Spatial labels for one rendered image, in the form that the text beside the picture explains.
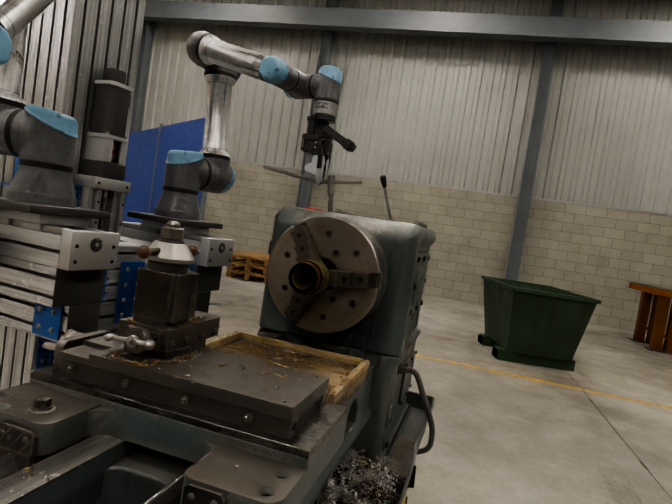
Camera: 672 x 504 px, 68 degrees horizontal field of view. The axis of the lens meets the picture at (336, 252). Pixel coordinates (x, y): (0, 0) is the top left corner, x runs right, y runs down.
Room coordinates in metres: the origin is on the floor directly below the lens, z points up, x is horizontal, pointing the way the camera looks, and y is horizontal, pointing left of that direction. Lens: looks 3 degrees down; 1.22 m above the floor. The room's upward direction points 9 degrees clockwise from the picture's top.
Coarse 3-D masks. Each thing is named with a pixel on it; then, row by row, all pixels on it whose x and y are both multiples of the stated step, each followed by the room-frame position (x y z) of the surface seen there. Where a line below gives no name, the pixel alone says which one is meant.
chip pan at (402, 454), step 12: (408, 408) 1.95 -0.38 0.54; (408, 420) 1.82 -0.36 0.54; (420, 420) 1.84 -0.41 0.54; (408, 432) 1.71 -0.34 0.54; (420, 432) 1.72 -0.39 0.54; (396, 444) 1.59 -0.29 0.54; (408, 444) 1.61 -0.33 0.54; (396, 456) 1.51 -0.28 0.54; (408, 456) 1.52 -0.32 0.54; (408, 468) 1.44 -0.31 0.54
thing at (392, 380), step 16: (272, 336) 1.54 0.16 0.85; (288, 336) 1.50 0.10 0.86; (416, 336) 1.81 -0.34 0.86; (352, 352) 1.45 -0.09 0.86; (416, 352) 1.90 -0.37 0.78; (384, 368) 1.42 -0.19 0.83; (384, 384) 1.42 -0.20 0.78; (400, 384) 1.67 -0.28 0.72; (384, 400) 1.42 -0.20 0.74; (400, 400) 1.68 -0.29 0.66; (384, 416) 1.43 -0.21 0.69; (400, 416) 1.78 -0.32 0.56; (368, 432) 1.42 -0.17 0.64; (384, 432) 1.46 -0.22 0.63; (368, 448) 1.42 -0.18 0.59; (384, 448) 1.48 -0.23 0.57
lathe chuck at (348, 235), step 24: (288, 240) 1.35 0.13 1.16; (336, 240) 1.32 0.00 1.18; (360, 240) 1.30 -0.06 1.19; (288, 264) 1.35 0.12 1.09; (336, 264) 1.31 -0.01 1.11; (360, 264) 1.30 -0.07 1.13; (384, 264) 1.36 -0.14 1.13; (288, 288) 1.35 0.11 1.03; (336, 288) 1.31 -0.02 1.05; (360, 288) 1.29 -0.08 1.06; (312, 312) 1.33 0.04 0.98; (336, 312) 1.31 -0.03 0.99; (360, 312) 1.29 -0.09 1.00
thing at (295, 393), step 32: (64, 352) 0.75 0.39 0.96; (96, 352) 0.75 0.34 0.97; (224, 352) 0.85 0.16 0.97; (128, 384) 0.72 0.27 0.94; (160, 384) 0.70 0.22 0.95; (192, 384) 0.69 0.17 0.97; (224, 384) 0.69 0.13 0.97; (256, 384) 0.71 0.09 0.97; (288, 384) 0.74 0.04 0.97; (320, 384) 0.76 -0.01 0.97; (224, 416) 0.68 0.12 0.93; (256, 416) 0.66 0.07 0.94; (288, 416) 0.65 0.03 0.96
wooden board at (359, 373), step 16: (224, 336) 1.21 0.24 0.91; (240, 336) 1.28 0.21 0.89; (256, 336) 1.27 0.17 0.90; (240, 352) 1.17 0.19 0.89; (256, 352) 1.19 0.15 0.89; (272, 352) 1.21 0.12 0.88; (288, 352) 1.23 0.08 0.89; (304, 352) 1.23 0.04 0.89; (320, 352) 1.22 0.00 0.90; (304, 368) 1.12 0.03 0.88; (320, 368) 1.13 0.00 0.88; (336, 368) 1.15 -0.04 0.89; (336, 384) 1.04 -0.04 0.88; (352, 384) 1.04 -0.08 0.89; (336, 400) 0.93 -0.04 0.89
